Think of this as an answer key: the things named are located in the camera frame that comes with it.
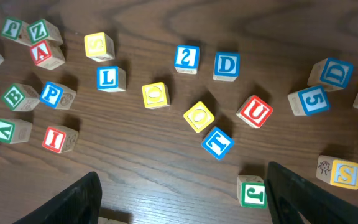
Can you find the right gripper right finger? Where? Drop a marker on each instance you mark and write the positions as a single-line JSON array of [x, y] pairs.
[[292, 198]]

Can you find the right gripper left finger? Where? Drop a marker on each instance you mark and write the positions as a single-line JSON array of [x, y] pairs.
[[78, 203]]

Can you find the red I block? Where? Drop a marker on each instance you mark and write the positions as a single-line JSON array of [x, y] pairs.
[[60, 139]]

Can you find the red u block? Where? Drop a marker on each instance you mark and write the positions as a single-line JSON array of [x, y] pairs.
[[254, 111], [102, 220]]

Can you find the green J block lower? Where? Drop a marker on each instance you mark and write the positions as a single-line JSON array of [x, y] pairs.
[[251, 191]]

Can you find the green j block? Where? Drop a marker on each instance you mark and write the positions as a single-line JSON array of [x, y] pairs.
[[251, 191], [16, 30]]

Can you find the yellow S block right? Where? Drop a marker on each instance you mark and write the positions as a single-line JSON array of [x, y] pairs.
[[337, 172]]

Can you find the yellow s block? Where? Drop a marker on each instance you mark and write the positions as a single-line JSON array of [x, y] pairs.
[[337, 172], [99, 47]]

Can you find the blue T block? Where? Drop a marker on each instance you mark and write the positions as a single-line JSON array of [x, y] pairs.
[[217, 143]]

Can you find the blue 5 block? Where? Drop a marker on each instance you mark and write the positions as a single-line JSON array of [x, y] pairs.
[[309, 101]]

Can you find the green V block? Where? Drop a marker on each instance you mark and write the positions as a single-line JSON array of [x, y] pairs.
[[13, 131]]

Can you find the blue P block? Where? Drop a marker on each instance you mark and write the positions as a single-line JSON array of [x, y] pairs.
[[57, 96]]

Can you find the yellow O block right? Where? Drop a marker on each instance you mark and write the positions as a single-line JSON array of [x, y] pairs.
[[199, 117]]

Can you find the yellow o block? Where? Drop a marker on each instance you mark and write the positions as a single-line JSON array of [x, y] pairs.
[[199, 117], [155, 95]]

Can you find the green B block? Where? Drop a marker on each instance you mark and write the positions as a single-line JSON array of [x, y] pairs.
[[20, 97]]

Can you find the blue D block right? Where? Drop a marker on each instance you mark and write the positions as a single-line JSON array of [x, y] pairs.
[[331, 73]]

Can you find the blue d block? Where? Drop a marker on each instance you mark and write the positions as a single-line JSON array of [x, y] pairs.
[[331, 73], [226, 66]]

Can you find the blue L block centre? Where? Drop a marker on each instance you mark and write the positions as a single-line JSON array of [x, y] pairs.
[[111, 79]]

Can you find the yellow O block left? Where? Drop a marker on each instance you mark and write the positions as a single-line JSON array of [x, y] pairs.
[[155, 95]]

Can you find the blue D block centre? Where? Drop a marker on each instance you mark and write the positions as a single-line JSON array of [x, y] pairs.
[[226, 66]]

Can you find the red A block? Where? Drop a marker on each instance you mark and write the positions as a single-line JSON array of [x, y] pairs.
[[47, 55]]

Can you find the yellow S block top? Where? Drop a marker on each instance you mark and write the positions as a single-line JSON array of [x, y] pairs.
[[99, 47]]

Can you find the blue 2 block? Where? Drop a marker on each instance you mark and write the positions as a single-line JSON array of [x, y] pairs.
[[187, 59]]

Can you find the green Z block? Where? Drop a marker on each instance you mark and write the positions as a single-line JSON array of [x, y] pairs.
[[44, 30]]

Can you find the green J block upper left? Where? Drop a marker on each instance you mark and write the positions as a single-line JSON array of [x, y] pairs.
[[16, 30]]

